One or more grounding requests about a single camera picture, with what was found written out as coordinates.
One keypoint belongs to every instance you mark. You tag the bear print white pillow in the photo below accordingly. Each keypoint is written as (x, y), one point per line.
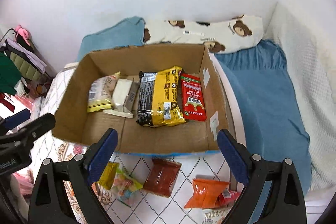
(225, 37)

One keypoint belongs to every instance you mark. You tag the beige yellow snack bag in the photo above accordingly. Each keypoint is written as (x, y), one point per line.
(100, 93)

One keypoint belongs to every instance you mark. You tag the clothes pile on rack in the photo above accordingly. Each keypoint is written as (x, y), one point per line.
(24, 75)

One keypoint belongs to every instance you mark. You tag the white textured blanket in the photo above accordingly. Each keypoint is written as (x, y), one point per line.
(311, 65)

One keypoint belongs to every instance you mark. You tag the colourful candy ball bag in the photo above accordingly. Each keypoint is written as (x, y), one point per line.
(124, 187)

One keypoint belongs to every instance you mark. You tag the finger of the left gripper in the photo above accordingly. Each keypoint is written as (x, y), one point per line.
(13, 121)
(33, 130)

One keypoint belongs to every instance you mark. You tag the blue bed sheet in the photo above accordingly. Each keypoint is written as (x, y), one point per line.
(266, 98)

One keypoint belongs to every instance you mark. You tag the dark red snack packet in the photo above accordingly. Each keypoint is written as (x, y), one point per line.
(162, 176)

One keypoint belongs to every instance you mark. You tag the small red white packet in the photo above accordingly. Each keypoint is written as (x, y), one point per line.
(227, 197)

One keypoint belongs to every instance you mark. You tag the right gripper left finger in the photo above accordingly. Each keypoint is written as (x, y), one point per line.
(78, 176)

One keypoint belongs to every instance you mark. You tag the cardboard milk carton box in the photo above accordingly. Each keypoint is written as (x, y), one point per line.
(179, 107)

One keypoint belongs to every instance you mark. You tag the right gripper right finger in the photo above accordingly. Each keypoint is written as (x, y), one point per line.
(285, 202)

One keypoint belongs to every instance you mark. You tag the teal blue pillow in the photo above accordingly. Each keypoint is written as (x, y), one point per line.
(128, 32)

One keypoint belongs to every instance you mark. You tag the yellow black snack bag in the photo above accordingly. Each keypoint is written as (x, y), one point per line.
(158, 98)

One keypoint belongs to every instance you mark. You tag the orange snack packet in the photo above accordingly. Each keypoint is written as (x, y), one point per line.
(206, 193)

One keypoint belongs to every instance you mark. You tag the yellow snack packet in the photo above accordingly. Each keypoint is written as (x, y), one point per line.
(107, 177)

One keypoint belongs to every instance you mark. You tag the silver foil snack pack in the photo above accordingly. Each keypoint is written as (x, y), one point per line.
(123, 98)

